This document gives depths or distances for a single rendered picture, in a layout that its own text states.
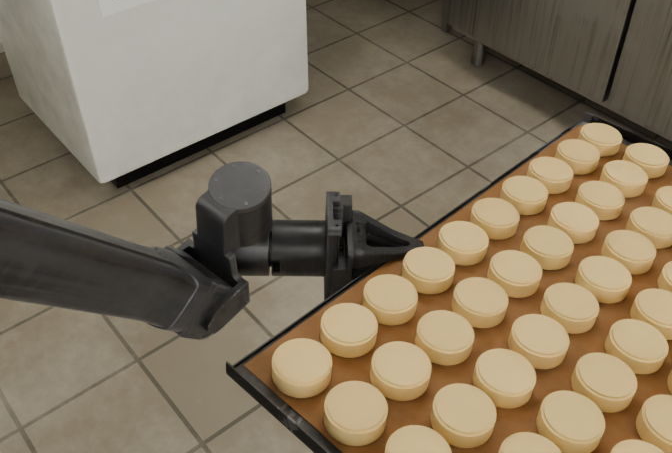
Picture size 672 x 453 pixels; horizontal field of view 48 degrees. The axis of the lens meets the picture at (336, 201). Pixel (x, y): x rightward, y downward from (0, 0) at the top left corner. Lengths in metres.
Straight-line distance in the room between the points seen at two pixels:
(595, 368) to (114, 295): 0.39
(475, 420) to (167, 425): 1.29
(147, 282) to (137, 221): 1.71
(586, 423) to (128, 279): 0.37
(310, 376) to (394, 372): 0.07
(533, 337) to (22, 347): 1.59
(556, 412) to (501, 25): 2.17
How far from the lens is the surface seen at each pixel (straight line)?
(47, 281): 0.53
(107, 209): 2.38
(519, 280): 0.73
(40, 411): 1.94
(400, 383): 0.62
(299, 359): 0.63
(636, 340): 0.71
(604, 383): 0.67
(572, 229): 0.81
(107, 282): 0.57
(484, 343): 0.69
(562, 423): 0.63
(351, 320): 0.66
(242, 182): 0.68
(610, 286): 0.75
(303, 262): 0.73
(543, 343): 0.68
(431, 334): 0.66
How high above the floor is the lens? 1.52
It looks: 41 degrees down
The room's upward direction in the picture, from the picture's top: straight up
